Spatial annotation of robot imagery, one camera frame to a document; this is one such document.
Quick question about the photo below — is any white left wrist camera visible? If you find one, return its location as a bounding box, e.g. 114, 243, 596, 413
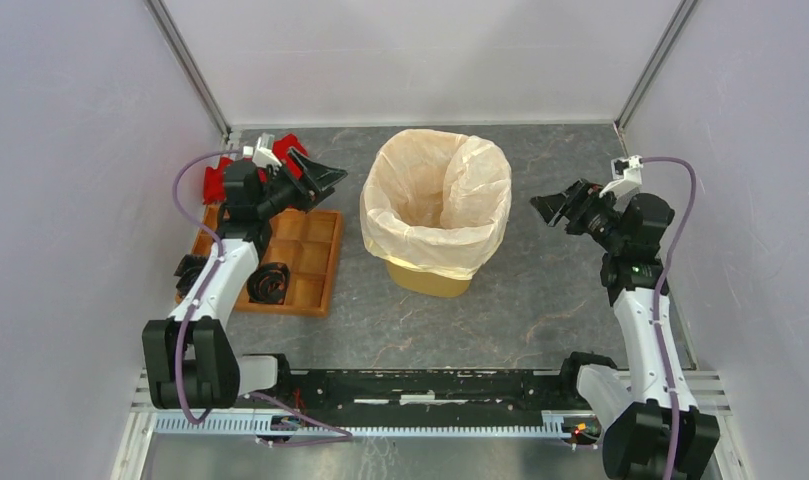
242, 133, 282, 170

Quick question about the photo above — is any translucent white trash bag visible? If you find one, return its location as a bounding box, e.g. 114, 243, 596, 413
360, 129, 512, 281

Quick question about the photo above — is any wooden compartment tray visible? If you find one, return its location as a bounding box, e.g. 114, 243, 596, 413
217, 209, 344, 317

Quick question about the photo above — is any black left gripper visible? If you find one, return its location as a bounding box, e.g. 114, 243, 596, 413
257, 148, 349, 220

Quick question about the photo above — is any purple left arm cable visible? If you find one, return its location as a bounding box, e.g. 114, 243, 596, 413
170, 149, 246, 427

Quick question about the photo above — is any yellow plastic trash bin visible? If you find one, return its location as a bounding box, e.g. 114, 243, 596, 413
385, 261, 471, 298

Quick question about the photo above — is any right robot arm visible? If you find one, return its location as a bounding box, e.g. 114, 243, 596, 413
530, 180, 720, 479

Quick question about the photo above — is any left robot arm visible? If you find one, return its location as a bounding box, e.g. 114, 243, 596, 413
142, 147, 347, 424

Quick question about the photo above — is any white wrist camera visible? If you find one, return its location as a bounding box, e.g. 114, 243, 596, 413
599, 155, 643, 199
242, 133, 282, 170

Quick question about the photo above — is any left aluminium frame post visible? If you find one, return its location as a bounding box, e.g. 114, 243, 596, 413
144, 0, 232, 139

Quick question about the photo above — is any aluminium frame post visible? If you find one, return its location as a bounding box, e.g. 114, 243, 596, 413
144, 0, 232, 139
614, 0, 700, 131

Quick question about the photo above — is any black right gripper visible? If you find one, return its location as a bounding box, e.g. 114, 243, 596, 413
529, 178, 627, 252

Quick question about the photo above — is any right aluminium frame post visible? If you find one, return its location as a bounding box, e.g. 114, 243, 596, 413
614, 0, 700, 131

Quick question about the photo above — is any red cloth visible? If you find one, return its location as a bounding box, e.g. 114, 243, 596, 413
202, 133, 309, 205

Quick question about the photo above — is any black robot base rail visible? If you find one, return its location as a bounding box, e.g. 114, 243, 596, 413
267, 369, 589, 428

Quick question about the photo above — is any black trash bag roll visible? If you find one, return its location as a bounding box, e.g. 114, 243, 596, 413
246, 262, 291, 305
174, 254, 209, 299

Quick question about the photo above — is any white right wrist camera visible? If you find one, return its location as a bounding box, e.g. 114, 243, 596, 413
599, 155, 643, 199

